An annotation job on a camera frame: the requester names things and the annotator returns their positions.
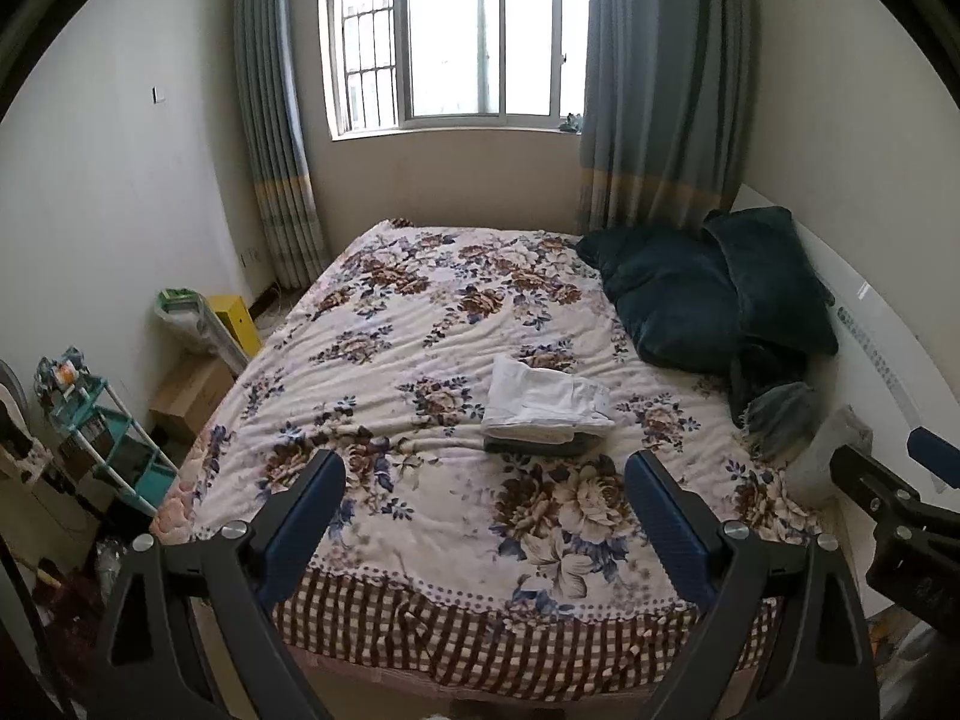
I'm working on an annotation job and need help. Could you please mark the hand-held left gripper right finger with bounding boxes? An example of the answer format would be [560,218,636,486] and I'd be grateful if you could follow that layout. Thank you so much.
[624,450,880,720]

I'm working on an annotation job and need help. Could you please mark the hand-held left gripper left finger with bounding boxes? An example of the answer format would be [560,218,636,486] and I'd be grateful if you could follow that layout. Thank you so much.
[86,448,347,720]

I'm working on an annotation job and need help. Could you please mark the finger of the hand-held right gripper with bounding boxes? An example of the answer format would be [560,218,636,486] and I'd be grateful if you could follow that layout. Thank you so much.
[829,444,927,541]
[906,426,960,496]

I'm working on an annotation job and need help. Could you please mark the white pants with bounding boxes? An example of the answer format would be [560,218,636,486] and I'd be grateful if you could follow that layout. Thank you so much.
[480,352,617,445]

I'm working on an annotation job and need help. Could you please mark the grey folded pants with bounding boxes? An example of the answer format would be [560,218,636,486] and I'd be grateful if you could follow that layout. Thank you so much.
[484,431,610,458]

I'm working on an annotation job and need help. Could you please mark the light grey cloth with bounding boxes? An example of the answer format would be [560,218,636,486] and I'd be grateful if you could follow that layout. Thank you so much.
[786,405,875,505]

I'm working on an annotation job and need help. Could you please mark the dark grey fringed cloth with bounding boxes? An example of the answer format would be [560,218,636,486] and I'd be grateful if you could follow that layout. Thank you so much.
[729,343,822,460]

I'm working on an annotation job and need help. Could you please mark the white headboard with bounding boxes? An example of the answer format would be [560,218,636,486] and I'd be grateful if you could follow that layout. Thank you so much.
[731,184,960,616]

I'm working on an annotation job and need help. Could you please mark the cardboard box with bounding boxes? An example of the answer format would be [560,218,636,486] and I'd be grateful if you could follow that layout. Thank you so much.
[150,352,237,440]

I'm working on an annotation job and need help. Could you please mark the teal shelf rack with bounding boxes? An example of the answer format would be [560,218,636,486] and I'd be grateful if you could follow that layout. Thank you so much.
[34,349,181,515]

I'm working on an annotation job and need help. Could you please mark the yellow box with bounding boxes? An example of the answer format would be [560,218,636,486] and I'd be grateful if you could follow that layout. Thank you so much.
[206,294,263,361]

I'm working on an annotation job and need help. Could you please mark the dark teal pillow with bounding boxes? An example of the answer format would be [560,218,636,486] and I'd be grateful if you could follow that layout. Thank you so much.
[576,226,743,374]
[703,206,839,357]

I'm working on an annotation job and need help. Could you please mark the floral checked-edge blanket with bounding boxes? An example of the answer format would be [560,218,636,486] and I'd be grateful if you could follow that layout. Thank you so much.
[150,217,826,691]

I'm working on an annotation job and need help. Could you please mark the white plastic bag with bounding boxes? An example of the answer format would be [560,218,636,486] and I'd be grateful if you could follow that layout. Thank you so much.
[156,286,252,376]

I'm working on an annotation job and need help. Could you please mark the white fan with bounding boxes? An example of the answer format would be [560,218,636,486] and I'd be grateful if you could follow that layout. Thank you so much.
[0,360,55,492]

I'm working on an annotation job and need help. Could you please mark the grey-blue striped curtain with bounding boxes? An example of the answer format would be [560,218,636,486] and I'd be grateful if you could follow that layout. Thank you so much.
[232,0,331,290]
[574,0,762,237]

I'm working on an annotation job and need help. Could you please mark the white-framed window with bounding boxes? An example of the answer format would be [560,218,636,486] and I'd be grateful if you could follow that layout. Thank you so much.
[319,0,593,140]

